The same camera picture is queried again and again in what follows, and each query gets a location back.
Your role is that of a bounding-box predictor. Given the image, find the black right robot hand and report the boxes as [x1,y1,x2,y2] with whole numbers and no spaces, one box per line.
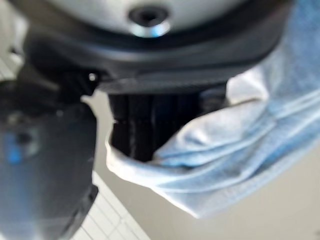
[0,0,293,240]

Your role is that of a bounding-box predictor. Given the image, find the light blue denim garment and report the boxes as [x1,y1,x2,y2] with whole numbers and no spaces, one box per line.
[105,0,320,220]

